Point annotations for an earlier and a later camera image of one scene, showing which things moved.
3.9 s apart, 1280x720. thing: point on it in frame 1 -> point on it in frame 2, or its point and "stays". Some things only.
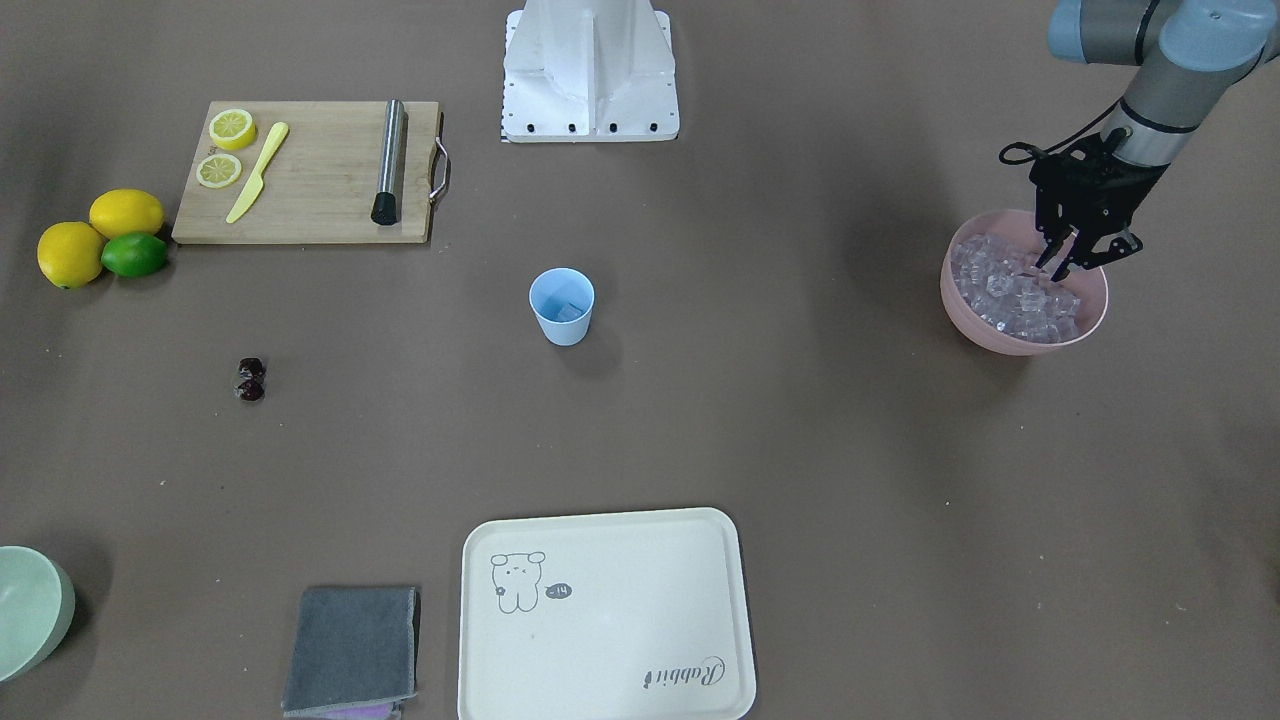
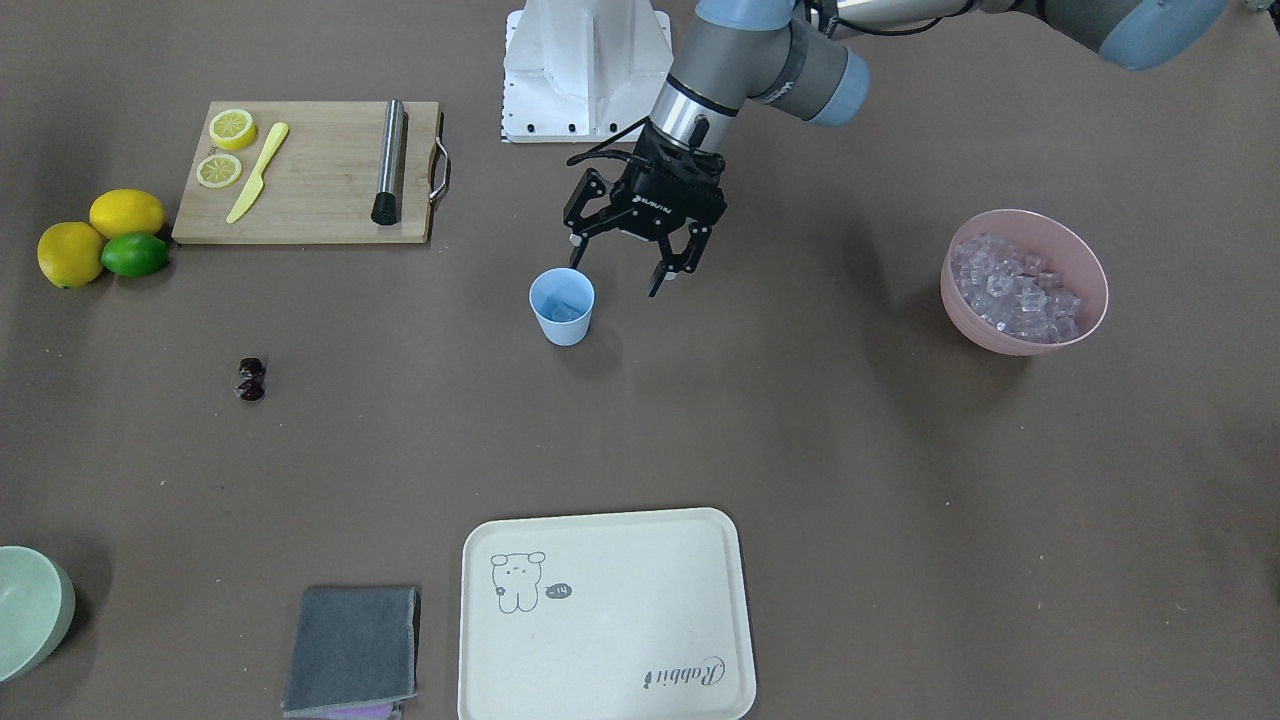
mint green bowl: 37,601 stays
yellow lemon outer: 70,254 stays
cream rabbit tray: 605,616 stays
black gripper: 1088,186 -> 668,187
